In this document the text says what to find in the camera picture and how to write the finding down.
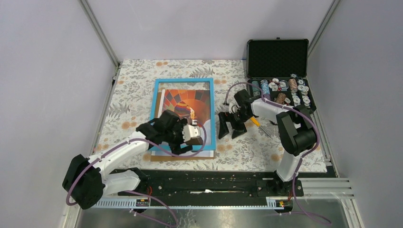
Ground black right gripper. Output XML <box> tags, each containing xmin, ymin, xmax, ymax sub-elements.
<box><xmin>218</xmin><ymin>110</ymin><xmax>252</xmax><ymax>140</ymax></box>

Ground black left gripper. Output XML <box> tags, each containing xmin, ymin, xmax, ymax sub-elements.
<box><xmin>164</xmin><ymin>118</ymin><xmax>192</xmax><ymax>155</ymax></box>

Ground yellow handled screwdriver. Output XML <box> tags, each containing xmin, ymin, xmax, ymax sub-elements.
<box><xmin>250</xmin><ymin>117</ymin><xmax>271</xmax><ymax>138</ymax></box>

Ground brown fibreboard backing panel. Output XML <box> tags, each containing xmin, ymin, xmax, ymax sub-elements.
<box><xmin>150</xmin><ymin>92</ymin><xmax>215</xmax><ymax>162</ymax></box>

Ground hot air balloon photo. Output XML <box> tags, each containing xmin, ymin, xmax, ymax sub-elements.
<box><xmin>150</xmin><ymin>89</ymin><xmax>216</xmax><ymax>157</ymax></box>

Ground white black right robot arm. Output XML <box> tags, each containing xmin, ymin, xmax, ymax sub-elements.
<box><xmin>218</xmin><ymin>89</ymin><xmax>320</xmax><ymax>196</ymax></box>

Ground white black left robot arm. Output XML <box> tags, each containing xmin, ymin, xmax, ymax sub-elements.
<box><xmin>62</xmin><ymin>110</ymin><xmax>208</xmax><ymax>209</ymax></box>

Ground floral tablecloth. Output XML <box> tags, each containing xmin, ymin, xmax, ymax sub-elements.
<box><xmin>91</xmin><ymin>59</ymin><xmax>328</xmax><ymax>173</ymax></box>

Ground green poker chip stack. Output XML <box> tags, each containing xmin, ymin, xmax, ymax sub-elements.
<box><xmin>252</xmin><ymin>81</ymin><xmax>261</xmax><ymax>97</ymax></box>

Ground blue poker chip stack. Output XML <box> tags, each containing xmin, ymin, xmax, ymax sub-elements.
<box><xmin>260</xmin><ymin>80</ymin><xmax>270</xmax><ymax>97</ymax></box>

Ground brown poker chip stack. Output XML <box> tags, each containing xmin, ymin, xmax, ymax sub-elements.
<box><xmin>288</xmin><ymin>78</ymin><xmax>298</xmax><ymax>93</ymax></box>

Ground black poker chip case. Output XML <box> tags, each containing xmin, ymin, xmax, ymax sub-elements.
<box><xmin>246</xmin><ymin>38</ymin><xmax>317</xmax><ymax>115</ymax></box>

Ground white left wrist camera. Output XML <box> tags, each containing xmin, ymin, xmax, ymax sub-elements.
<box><xmin>182</xmin><ymin>120</ymin><xmax>203</xmax><ymax>145</ymax></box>

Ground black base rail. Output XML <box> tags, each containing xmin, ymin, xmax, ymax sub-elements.
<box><xmin>131</xmin><ymin>168</ymin><xmax>304</xmax><ymax>207</ymax></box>

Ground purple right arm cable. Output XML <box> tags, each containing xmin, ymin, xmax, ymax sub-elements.
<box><xmin>223</xmin><ymin>82</ymin><xmax>333</xmax><ymax>227</ymax></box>

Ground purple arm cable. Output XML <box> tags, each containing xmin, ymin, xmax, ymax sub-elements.
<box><xmin>223</xmin><ymin>82</ymin><xmax>333</xmax><ymax>227</ymax></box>
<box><xmin>65</xmin><ymin>119</ymin><xmax>208</xmax><ymax>228</ymax></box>

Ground white slotted cable duct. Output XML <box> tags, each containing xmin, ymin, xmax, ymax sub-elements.
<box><xmin>91</xmin><ymin>197</ymin><xmax>285</xmax><ymax>210</ymax></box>

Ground aluminium frame rails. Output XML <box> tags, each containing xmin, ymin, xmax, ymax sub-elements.
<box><xmin>69</xmin><ymin>177</ymin><xmax>355</xmax><ymax>199</ymax></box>

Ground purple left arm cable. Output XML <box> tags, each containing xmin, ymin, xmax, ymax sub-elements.
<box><xmin>65</xmin><ymin>119</ymin><xmax>208</xmax><ymax>228</ymax></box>

